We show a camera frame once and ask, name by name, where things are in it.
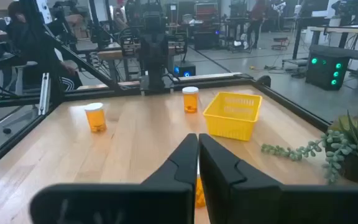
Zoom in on black computer tower green lights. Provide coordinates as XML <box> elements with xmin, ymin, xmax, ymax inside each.
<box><xmin>305</xmin><ymin>51</ymin><xmax>351</xmax><ymax>91</ymax></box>

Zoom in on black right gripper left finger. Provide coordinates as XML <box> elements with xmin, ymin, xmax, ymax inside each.
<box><xmin>29</xmin><ymin>133</ymin><xmax>199</xmax><ymax>224</ymax></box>

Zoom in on yellow plastic basket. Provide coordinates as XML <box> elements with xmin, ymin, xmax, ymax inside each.
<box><xmin>202</xmin><ymin>91</ymin><xmax>263</xmax><ymax>142</ymax></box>

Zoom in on seated person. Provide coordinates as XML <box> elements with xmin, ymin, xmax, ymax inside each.
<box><xmin>6</xmin><ymin>0</ymin><xmax>83</xmax><ymax>91</ymax></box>

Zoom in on black table frame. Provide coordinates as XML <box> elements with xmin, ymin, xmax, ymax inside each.
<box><xmin>0</xmin><ymin>73</ymin><xmax>331</xmax><ymax>175</ymax></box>

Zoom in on succulent plants in dark pot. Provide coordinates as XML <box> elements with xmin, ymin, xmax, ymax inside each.
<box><xmin>261</xmin><ymin>104</ymin><xmax>358</xmax><ymax>186</ymax></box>

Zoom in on black round caster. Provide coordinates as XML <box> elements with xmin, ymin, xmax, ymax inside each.
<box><xmin>256</xmin><ymin>75</ymin><xmax>272</xmax><ymax>88</ymax></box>

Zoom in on grey chair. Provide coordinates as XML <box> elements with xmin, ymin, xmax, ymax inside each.
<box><xmin>0</xmin><ymin>40</ymin><xmax>39</xmax><ymax>96</ymax></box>

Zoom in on standing person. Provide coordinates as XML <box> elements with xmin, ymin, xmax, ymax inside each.
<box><xmin>246</xmin><ymin>0</ymin><xmax>269</xmax><ymax>50</ymax></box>

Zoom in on orange pill bottle white cap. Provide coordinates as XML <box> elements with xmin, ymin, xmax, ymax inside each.
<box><xmin>181</xmin><ymin>86</ymin><xmax>200</xmax><ymax>114</ymax></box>
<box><xmin>84</xmin><ymin>102</ymin><xmax>108</xmax><ymax>134</ymax></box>
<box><xmin>195</xmin><ymin>175</ymin><xmax>207</xmax><ymax>208</ymax></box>

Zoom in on aluminium bracket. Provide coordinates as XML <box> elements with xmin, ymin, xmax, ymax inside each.
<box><xmin>38</xmin><ymin>73</ymin><xmax>51</xmax><ymax>116</ymax></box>

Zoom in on black computer tower blue lights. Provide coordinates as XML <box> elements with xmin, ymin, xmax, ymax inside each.
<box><xmin>173</xmin><ymin>62</ymin><xmax>196</xmax><ymax>78</ymax></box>

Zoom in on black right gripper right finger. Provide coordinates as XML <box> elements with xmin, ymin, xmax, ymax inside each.
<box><xmin>198</xmin><ymin>133</ymin><xmax>358</xmax><ymax>224</ymax></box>

